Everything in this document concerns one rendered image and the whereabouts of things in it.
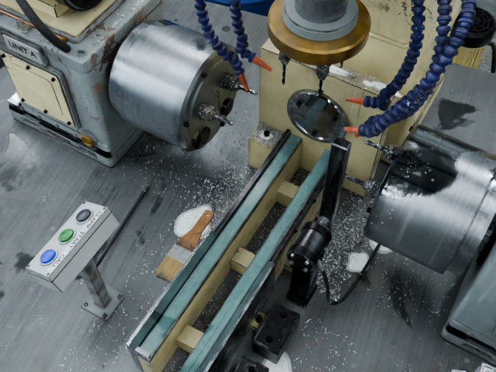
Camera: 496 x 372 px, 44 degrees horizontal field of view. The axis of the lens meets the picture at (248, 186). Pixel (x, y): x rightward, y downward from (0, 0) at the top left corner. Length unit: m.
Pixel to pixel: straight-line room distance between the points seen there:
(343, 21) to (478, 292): 0.54
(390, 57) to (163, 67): 0.47
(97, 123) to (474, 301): 0.89
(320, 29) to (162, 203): 0.65
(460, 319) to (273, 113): 0.61
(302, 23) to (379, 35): 0.31
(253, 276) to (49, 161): 0.65
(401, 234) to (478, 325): 0.25
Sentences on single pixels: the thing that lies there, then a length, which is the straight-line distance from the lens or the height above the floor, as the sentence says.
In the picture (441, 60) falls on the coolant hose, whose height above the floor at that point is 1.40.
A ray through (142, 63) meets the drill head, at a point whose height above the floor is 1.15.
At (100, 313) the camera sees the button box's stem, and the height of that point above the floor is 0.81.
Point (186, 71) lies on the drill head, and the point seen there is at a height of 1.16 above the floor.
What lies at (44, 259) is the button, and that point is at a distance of 1.16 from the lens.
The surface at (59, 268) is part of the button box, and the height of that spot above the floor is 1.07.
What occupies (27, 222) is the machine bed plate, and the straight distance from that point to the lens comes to 1.55.
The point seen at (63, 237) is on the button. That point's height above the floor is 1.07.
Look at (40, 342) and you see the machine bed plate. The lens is 1.40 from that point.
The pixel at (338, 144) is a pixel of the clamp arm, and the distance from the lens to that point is 1.03.
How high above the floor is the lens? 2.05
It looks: 55 degrees down
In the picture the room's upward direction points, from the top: straight up
